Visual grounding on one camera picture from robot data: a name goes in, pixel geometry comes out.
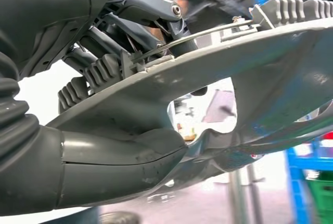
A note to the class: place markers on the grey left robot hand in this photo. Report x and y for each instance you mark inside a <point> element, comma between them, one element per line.
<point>52,15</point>

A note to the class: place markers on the blue metal shelf rack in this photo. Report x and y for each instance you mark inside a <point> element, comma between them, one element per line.
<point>296,188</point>

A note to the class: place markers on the red barrier belt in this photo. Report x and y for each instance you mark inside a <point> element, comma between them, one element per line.
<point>328,135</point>

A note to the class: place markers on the green plastic crate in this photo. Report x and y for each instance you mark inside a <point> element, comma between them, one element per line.
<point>322,194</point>

